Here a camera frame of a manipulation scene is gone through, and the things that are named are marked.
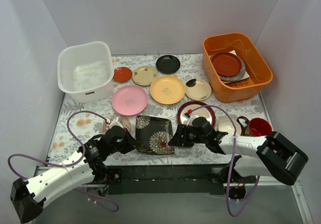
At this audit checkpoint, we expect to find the red rimmed round plate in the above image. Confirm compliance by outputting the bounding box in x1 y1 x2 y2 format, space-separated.
177 101 216 127

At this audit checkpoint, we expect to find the black square floral plate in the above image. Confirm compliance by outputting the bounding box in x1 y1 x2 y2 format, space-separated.
135 115 175 155

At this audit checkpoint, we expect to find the large yellow round plate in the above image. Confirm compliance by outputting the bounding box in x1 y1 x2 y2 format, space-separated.
150 75 186 105

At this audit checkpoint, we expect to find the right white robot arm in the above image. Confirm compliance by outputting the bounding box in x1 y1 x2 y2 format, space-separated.
168 117 308 185

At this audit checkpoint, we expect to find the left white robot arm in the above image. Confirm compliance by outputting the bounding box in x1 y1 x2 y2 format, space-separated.
10 126 138 223

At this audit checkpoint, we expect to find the grey plate in orange bin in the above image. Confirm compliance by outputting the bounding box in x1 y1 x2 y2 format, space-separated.
211 52 246 81

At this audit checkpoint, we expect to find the orange plastic bin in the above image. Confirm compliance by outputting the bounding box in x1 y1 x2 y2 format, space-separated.
202 33 273 103

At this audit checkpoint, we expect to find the square board in orange bin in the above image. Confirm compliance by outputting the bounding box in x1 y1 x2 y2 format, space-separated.
220 50 250 86

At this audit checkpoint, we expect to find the red plate in orange bin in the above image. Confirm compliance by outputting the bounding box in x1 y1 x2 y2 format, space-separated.
211 52 242 77

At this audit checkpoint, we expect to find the white plastic bin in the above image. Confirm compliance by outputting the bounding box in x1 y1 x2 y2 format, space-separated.
57 41 114 103

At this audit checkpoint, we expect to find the brown glass bowl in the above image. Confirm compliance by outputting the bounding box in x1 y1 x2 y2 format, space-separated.
102 117 132 134

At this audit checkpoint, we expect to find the white small bowl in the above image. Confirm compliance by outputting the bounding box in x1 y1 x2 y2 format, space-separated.
218 118 242 136

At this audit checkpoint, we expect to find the floral table mat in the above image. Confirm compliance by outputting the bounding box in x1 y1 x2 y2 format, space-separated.
47 54 270 166

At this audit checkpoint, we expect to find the pink round plate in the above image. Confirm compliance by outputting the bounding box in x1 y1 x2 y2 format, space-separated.
112 85 148 116

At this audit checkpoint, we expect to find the cream plate black patch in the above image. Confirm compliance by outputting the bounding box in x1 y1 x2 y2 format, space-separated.
185 78 212 101

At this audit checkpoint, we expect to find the red and black mug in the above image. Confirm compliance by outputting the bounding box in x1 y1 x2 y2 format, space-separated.
236 116 272 137

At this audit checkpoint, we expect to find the small red plate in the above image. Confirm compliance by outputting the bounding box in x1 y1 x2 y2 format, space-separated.
113 67 132 83

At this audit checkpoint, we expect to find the cream plate with flowers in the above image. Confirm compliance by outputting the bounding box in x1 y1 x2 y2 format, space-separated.
132 66 158 86

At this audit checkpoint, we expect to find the black round plate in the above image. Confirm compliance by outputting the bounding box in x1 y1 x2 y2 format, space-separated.
156 55 181 74

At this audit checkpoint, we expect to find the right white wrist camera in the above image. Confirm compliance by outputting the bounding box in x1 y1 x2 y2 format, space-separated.
183 109 199 126

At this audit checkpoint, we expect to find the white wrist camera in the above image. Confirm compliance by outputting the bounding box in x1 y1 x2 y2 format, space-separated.
107 117 123 130
183 109 199 126

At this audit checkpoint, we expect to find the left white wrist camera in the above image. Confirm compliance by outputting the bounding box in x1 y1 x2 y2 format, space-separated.
107 117 123 130

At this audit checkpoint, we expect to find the black metal base rail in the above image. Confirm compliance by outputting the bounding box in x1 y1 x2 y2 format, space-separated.
31 163 301 196

